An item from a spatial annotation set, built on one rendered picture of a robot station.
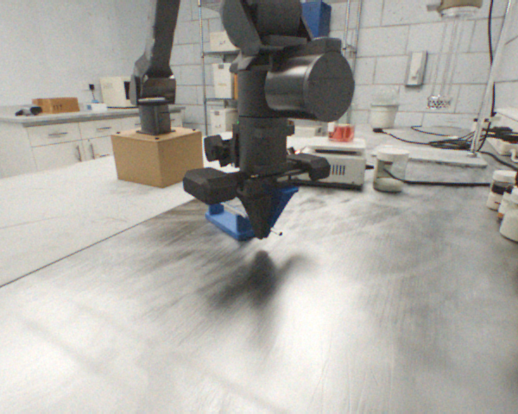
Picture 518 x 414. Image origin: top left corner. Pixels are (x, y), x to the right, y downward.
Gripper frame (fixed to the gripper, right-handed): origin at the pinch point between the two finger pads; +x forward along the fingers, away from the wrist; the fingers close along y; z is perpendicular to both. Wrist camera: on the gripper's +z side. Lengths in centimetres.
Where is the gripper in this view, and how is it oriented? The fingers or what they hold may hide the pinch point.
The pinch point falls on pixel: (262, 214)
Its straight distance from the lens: 39.5
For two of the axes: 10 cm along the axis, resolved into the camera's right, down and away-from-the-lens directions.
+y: -8.1, 2.1, -5.5
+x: 0.0, 9.4, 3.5
